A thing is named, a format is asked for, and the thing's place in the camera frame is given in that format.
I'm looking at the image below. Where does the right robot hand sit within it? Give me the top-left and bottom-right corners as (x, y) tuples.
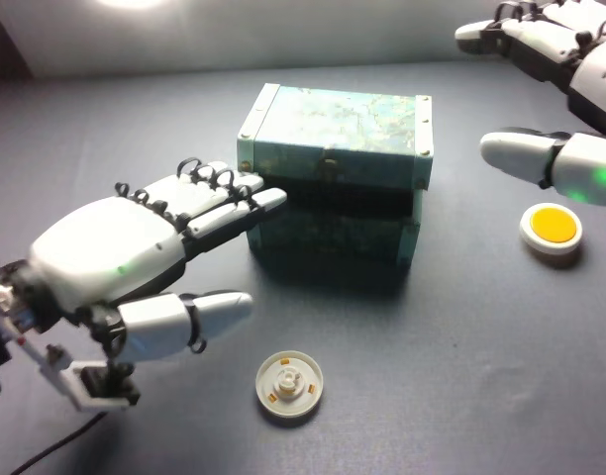
(454, 0), (606, 209)

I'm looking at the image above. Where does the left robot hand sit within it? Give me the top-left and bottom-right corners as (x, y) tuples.
(28, 156), (288, 367)

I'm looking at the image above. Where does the teal patterned lidded box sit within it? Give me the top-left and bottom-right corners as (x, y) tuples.
(237, 82), (436, 273)

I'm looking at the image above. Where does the white button with yellow top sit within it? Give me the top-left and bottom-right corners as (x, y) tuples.
(519, 202), (584, 256)

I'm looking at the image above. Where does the white round upturned button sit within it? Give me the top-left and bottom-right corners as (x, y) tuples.
(254, 349), (325, 422)

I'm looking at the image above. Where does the grey table cloth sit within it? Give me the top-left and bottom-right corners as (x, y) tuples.
(0, 58), (606, 475)

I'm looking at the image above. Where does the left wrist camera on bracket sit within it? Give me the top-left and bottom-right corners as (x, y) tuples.
(14, 335), (142, 414)

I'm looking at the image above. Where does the thin black camera cable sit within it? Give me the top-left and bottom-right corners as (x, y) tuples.
(9, 410), (109, 475)

